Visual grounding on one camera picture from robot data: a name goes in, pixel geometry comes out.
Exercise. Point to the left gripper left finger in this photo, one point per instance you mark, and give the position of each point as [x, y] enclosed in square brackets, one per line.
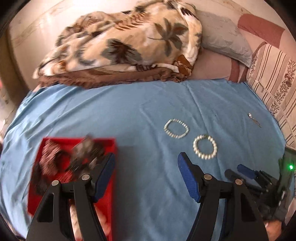
[52, 219]

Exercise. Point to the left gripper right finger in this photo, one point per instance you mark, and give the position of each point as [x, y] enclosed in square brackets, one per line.
[241, 220]

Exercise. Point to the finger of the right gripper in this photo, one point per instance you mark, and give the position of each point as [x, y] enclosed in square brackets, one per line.
[232, 176]
[246, 171]

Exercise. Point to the red plaid scrunchie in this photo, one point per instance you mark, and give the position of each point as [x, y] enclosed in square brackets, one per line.
[48, 158]

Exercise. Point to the grey organza scrunchie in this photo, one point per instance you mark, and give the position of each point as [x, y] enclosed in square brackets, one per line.
[86, 155]

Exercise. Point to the white dotted scrunchie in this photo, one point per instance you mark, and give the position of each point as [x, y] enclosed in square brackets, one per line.
[75, 225]

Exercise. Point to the blue bed sheet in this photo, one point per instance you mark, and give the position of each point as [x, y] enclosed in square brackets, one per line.
[152, 123]

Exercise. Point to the red shallow box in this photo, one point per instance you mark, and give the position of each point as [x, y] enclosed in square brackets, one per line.
[39, 183]

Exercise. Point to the silver hair pin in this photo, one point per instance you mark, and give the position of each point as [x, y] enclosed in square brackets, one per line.
[253, 119]

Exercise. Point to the striped floral cushion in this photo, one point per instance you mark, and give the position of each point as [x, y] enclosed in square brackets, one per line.
[272, 77]

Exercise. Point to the brown ruffled blanket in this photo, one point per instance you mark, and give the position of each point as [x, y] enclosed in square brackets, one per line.
[93, 78]

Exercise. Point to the grey pillow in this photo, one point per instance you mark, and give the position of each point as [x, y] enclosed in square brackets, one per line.
[221, 35]

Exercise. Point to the pink brown pillow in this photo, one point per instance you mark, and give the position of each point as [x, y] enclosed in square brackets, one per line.
[256, 31]

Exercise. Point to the leaf print blanket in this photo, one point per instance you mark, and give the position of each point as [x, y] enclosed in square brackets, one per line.
[154, 34]

